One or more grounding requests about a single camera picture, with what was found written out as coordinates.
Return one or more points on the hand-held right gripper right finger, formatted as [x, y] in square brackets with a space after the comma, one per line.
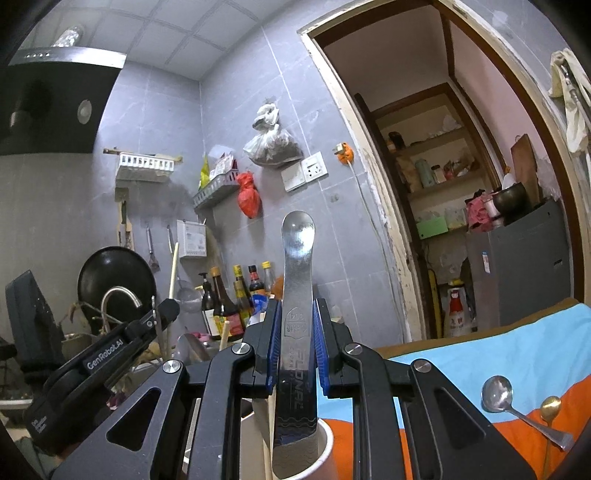
[322, 350]

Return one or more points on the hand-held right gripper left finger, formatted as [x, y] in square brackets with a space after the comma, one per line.
[273, 341]

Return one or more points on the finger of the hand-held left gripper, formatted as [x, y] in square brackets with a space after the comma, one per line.
[168, 310]

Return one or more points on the steel butter knife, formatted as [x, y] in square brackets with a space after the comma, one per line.
[295, 277]

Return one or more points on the white utensil holder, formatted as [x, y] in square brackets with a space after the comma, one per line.
[325, 443]

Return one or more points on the long wooden stick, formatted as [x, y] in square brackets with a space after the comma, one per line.
[173, 272]

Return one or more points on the black pump bottle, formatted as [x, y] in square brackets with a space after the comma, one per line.
[207, 300]

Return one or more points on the wooden chopstick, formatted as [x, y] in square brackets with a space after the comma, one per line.
[225, 337]

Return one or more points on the steel faucet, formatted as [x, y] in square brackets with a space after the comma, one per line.
[121, 293]

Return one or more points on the hanging steel spatula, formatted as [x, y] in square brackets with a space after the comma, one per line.
[153, 258]

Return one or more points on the large dark soy sauce bottle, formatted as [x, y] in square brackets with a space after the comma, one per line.
[224, 309]

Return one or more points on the yellow-capped sauce bottle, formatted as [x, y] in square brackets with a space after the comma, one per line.
[240, 286]
[268, 279]

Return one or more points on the red-capped sauce bottle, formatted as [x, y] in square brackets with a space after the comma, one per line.
[255, 281]

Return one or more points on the black wok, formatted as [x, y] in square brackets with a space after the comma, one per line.
[115, 272]

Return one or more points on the red plastic bag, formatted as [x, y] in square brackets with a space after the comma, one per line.
[249, 196]

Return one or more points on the red white bottle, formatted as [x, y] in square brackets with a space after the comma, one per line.
[459, 314]

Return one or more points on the green box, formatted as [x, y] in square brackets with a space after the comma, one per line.
[431, 228]

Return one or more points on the round bowl steel spoon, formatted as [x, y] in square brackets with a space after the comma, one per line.
[496, 392]

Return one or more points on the blue orange brown striped cloth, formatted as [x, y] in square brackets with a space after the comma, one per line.
[508, 350]

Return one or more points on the grey plastic bag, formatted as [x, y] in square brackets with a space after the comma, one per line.
[272, 143]

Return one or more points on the green thermos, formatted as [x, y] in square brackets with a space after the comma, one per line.
[420, 173]

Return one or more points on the pink cloth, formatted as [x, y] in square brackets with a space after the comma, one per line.
[480, 210]

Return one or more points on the wooden shelf unit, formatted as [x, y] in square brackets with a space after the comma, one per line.
[425, 152]

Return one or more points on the gold spoon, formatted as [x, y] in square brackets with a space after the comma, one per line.
[550, 408]

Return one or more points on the black range hood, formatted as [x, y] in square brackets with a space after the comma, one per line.
[51, 101]

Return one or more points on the black pot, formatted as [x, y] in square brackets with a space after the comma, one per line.
[510, 201]

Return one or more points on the wooden cutting board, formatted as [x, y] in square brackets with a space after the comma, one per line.
[526, 161]

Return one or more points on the foil vent pipe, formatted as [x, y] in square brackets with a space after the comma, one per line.
[69, 36]

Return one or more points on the cream rubber glove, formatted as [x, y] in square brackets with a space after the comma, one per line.
[572, 120]
[558, 74]

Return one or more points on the white wall box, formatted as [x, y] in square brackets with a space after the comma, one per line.
[191, 239]

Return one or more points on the grey wall rack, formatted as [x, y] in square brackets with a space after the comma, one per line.
[216, 191]

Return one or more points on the white wall rack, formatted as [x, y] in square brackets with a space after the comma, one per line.
[145, 167]

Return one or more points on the white wall socket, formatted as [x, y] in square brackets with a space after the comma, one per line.
[304, 171]

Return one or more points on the wooden door frame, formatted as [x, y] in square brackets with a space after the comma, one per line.
[369, 175]

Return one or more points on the orange wall hook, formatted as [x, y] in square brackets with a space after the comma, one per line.
[344, 153]

